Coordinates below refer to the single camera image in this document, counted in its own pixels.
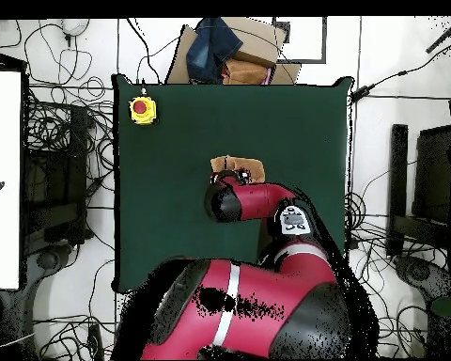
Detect yellow emergency stop red button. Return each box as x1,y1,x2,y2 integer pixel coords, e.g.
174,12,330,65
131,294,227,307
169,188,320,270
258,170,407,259
129,95,159,126

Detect cardboard box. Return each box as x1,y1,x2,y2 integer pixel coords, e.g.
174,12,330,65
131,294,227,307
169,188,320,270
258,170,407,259
164,16,303,86

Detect grey stand base with caster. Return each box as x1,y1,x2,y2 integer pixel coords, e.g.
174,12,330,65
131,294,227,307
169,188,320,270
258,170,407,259
22,243,78,290
393,254,451,302

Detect brown terry towel with label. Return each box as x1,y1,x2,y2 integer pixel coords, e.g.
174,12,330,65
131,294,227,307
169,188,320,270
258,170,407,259
210,154,266,184

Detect black equipment case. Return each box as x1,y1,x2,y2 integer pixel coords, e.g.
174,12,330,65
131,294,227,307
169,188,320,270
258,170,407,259
412,125,451,227

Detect black equipment rack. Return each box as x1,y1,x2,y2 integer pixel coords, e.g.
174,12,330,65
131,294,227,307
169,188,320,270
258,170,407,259
22,104,90,257

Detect black power strip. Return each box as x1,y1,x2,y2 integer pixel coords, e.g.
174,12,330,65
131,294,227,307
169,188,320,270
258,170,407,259
86,322,105,360

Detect white rectangular table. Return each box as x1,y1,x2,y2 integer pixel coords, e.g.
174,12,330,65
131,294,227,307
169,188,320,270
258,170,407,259
0,70,23,290

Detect dark green table cloth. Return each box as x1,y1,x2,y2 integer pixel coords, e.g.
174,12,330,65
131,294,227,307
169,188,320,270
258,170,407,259
111,73,356,296

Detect black power adapter cable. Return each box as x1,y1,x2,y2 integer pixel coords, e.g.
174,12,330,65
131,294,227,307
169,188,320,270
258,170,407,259
371,37,451,91

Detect black power adapter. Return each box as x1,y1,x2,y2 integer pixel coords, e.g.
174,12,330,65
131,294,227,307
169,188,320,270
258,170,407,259
350,85,376,103

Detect blue jeans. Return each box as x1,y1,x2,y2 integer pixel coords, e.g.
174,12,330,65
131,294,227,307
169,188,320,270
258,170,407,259
185,17,244,85

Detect long black floor bar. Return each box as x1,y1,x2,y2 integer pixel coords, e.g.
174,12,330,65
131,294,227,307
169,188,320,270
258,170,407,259
385,123,410,259

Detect brown towel in box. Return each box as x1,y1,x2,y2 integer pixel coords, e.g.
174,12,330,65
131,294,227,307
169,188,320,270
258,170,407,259
222,58,271,86

